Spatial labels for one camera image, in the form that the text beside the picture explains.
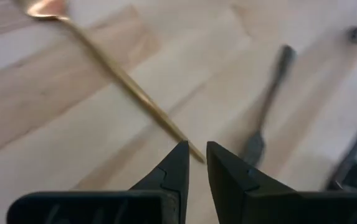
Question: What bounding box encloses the black fork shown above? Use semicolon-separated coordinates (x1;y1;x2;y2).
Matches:
238;44;297;168

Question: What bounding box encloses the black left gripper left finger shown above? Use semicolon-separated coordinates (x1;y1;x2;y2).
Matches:
6;139;191;224

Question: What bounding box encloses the gold spoon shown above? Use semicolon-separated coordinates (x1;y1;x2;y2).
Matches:
17;0;207;165

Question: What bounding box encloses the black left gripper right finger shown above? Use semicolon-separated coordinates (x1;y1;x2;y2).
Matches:
206;141;357;224

